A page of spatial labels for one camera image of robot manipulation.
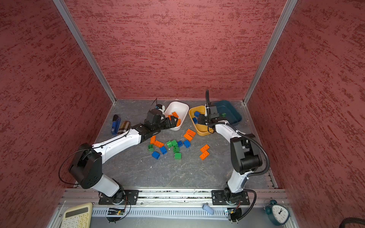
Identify orange lego plate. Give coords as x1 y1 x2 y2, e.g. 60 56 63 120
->
172 112 179 118

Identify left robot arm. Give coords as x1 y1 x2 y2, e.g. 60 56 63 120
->
68 109 178 205

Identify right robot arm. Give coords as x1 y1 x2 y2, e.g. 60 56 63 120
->
198 103 263 204

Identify white plastic bin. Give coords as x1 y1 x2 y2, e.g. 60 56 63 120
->
164 101 190 131

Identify yellow plastic bin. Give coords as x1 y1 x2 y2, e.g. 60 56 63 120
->
188 105 214 136

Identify teal plastic bin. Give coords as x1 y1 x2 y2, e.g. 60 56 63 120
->
214 100 242 126

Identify orange lego brick lower pair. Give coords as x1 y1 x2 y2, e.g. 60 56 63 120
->
184 134 193 141

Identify orange lego brick pair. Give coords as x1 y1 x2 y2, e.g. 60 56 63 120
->
186 129 196 137
184 134 193 141

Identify orange lego brick upper pair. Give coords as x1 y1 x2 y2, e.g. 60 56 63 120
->
186 129 196 137

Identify plaid fabric case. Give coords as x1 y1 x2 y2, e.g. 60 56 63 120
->
117 121 131 135

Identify small blue cylinder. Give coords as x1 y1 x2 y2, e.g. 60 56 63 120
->
202 203 215 215

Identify green alarm clock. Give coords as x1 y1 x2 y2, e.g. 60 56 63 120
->
265 199 290 226

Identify beige calculator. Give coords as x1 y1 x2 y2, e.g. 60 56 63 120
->
60 202 93 228

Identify black corrugated cable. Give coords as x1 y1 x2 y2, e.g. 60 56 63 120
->
204 89 271 176

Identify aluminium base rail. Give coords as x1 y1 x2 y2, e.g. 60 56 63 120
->
46 187 299 228

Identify aluminium corner post right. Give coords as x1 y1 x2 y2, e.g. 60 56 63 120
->
243 0 298 105

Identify aluminium corner post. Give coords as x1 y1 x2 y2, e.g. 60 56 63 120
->
53 0 117 104
243 0 298 105

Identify aluminium corner post left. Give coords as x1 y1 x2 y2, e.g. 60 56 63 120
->
53 0 117 104

